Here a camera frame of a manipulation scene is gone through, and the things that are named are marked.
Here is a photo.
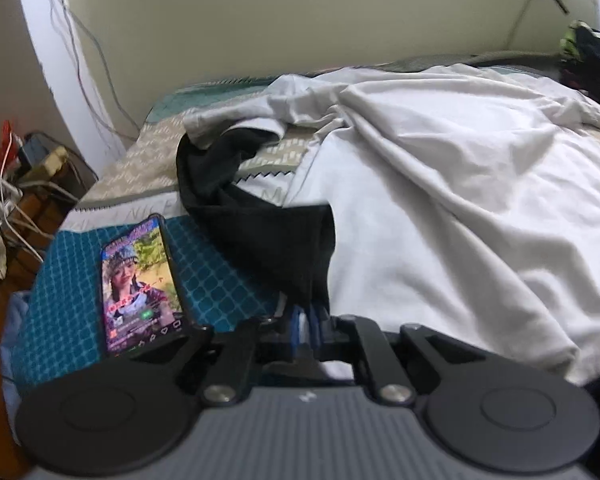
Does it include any white cable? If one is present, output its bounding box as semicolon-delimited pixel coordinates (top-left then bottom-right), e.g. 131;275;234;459
0;130;76;266

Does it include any smartphone with lit screen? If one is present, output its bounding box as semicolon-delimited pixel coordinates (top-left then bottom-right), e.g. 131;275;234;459
100;214;188;358

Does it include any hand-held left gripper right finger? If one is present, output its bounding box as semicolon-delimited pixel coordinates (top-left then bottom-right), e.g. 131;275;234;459
309;304;487;407

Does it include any teal and beige patterned bedsheet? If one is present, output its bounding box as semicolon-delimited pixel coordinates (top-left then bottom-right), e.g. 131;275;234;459
0;50;600;401

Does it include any small blue-grey box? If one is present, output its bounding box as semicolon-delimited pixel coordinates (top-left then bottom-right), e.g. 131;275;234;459
19;131;56;171

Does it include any light blue cloth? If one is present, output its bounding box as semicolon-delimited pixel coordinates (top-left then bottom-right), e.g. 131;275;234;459
0;290;33;411

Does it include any wooden side table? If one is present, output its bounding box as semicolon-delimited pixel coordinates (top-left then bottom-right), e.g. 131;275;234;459
0;160;101;463

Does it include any grey wall cable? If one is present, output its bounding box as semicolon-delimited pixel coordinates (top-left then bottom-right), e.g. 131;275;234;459
35;0;141;143

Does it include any beige box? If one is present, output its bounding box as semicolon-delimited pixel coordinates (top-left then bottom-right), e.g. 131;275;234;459
22;146;75;182

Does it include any red plastic bag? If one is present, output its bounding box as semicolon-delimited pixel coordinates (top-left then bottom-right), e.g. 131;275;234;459
0;120;23;171

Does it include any pile of dark clothes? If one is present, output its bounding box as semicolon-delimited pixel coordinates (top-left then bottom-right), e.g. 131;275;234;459
557;20;600;138

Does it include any white and black shirt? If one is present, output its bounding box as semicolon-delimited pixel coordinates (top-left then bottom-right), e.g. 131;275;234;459
176;62;600;386

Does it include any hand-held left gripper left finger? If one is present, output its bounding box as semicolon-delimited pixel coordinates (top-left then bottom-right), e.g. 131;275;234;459
169;304;309;407

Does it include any thin purple wall cable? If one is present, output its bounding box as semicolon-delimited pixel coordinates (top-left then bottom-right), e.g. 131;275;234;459
50;0;123;153

